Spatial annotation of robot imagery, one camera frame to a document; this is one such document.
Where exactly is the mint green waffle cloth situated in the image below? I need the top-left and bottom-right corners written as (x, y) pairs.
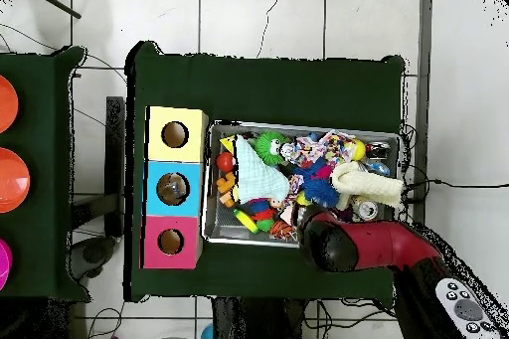
top-left (233, 133), bottom-right (291, 205)

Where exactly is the orange striped tiger toy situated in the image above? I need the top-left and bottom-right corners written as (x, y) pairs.
top-left (267, 220), bottom-right (297, 243)

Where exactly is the cream waffle cloth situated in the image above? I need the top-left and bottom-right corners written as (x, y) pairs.
top-left (329, 160), bottom-right (407, 212)

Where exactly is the wooden box with three holes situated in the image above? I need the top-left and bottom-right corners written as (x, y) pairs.
top-left (141, 105), bottom-right (210, 270)

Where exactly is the green fuzzy toy with eyes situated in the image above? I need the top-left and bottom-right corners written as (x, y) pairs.
top-left (253, 130), bottom-right (291, 167)

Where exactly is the red ball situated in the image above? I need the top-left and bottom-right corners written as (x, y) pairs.
top-left (215, 151), bottom-right (237, 173)

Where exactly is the orange plastic building block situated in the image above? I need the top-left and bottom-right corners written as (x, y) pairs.
top-left (214, 171), bottom-right (240, 210)

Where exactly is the yellow cheese wedge toy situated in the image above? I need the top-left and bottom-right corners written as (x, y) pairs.
top-left (220, 135), bottom-right (240, 154)

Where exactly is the blue spiky ball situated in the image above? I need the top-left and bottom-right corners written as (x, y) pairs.
top-left (301, 176), bottom-right (342, 209)

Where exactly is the yellow ball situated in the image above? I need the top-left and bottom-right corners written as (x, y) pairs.
top-left (352, 139), bottom-right (368, 162)

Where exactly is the crushed silver can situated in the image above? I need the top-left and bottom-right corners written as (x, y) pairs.
top-left (355, 199), bottom-right (382, 224)

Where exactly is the side table with green cloth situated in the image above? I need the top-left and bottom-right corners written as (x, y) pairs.
top-left (0, 46), bottom-right (88, 302)

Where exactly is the orange bowl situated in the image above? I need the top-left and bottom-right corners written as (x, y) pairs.
top-left (0, 147), bottom-right (32, 215)
top-left (0, 75), bottom-right (20, 135)

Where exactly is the black rod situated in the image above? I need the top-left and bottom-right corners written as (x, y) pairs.
top-left (22, 0), bottom-right (83, 20)

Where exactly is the pink bowl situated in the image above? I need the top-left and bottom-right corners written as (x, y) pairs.
top-left (0, 238), bottom-right (14, 291)

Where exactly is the wire mesh bin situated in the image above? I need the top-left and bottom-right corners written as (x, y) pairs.
top-left (202, 121), bottom-right (402, 254)

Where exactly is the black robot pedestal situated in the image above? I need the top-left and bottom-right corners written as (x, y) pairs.
top-left (211, 297), bottom-right (310, 339)

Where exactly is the black power cable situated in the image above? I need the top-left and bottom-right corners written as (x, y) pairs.
top-left (401, 178), bottom-right (509, 199)

